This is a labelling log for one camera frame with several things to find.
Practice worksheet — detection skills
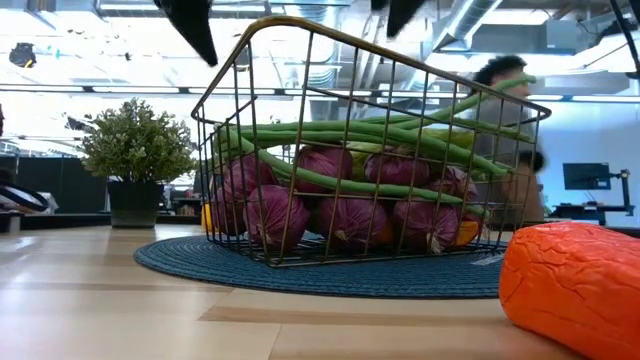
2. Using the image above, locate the gold wire basket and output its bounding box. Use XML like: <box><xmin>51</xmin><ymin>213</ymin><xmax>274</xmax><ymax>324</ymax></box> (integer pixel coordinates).
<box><xmin>190</xmin><ymin>14</ymin><xmax>553</xmax><ymax>269</ymax></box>

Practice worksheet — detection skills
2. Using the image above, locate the purple red onion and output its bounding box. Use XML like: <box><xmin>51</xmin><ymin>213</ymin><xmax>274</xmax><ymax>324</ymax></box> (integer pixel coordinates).
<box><xmin>294</xmin><ymin>145</ymin><xmax>354</xmax><ymax>194</ymax></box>
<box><xmin>317</xmin><ymin>197</ymin><xmax>389</xmax><ymax>246</ymax></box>
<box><xmin>392</xmin><ymin>199</ymin><xmax>459</xmax><ymax>254</ymax></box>
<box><xmin>219</xmin><ymin>154</ymin><xmax>279</xmax><ymax>201</ymax></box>
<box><xmin>212</xmin><ymin>187</ymin><xmax>249</xmax><ymax>236</ymax></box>
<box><xmin>364</xmin><ymin>149</ymin><xmax>431</xmax><ymax>187</ymax></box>
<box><xmin>429</xmin><ymin>167</ymin><xmax>479</xmax><ymax>201</ymax></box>
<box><xmin>243</xmin><ymin>184</ymin><xmax>311</xmax><ymax>251</ymax></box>

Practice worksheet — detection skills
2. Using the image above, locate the long green beans bundle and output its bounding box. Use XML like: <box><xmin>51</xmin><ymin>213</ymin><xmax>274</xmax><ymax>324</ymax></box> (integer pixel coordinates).
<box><xmin>212</xmin><ymin>73</ymin><xmax>539</xmax><ymax>221</ymax></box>

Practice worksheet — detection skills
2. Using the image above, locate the yellow orange mango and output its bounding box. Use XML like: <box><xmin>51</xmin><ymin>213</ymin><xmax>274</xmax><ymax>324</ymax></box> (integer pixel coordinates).
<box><xmin>377</xmin><ymin>219</ymin><xmax>484</xmax><ymax>247</ymax></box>

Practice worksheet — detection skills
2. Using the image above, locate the person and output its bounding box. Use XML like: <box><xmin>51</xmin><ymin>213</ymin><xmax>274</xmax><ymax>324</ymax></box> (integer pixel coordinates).
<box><xmin>469</xmin><ymin>53</ymin><xmax>549</xmax><ymax>226</ymax></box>

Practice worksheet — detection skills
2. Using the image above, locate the potted green plant black pot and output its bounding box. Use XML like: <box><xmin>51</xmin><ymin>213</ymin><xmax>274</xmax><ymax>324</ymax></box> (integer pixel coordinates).
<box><xmin>79</xmin><ymin>97</ymin><xmax>199</xmax><ymax>230</ymax></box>

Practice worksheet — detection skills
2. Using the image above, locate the black hanging ceiling device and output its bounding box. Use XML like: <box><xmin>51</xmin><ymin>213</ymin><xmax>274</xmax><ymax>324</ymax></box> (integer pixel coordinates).
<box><xmin>8</xmin><ymin>42</ymin><xmax>37</xmax><ymax>69</ymax></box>

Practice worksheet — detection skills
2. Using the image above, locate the black partition panel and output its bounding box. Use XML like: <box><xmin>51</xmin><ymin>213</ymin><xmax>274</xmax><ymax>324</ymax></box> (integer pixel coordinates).
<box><xmin>0</xmin><ymin>154</ymin><xmax>109</xmax><ymax>216</ymax></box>

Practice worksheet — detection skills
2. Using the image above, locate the black curved bar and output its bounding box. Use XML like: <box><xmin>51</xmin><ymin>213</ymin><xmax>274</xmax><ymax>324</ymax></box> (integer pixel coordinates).
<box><xmin>0</xmin><ymin>182</ymin><xmax>51</xmax><ymax>214</ymax></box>

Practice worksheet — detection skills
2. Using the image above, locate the black computer monitor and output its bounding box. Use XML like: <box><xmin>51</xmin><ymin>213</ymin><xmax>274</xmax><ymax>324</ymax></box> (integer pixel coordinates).
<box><xmin>563</xmin><ymin>162</ymin><xmax>612</xmax><ymax>191</ymax></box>

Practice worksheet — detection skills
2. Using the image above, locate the round blue woven placemat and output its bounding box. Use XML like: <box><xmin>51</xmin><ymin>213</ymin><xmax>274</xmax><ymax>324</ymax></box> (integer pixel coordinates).
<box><xmin>133</xmin><ymin>232</ymin><xmax>506</xmax><ymax>300</ymax></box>

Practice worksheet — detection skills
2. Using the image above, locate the black cable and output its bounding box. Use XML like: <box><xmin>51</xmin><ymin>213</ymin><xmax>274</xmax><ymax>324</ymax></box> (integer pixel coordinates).
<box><xmin>608</xmin><ymin>0</ymin><xmax>640</xmax><ymax>80</ymax></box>

